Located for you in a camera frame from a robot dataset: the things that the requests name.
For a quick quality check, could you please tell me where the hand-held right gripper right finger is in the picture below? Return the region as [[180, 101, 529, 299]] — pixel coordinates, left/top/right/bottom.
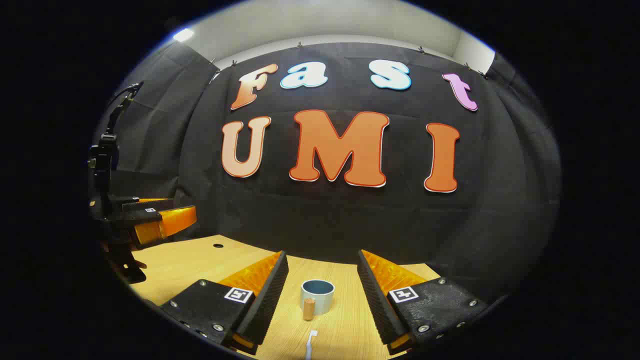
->
[[356, 249, 488, 356]]

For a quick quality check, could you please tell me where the black backdrop cloth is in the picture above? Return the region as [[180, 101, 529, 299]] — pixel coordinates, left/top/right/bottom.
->
[[92, 42, 561, 301]]

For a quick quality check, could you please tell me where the wooden desktop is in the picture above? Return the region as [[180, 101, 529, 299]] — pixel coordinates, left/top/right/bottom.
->
[[127, 234, 443, 360]]

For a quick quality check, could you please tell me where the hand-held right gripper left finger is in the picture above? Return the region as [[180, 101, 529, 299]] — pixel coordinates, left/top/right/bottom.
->
[[160, 250, 290, 356]]

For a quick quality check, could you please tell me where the black cable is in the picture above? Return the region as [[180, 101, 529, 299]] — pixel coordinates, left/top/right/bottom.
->
[[106, 81, 145, 136]]

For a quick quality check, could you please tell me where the pale green cup wooden handle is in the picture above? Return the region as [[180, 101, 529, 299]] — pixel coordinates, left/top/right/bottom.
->
[[300, 279, 336, 322]]

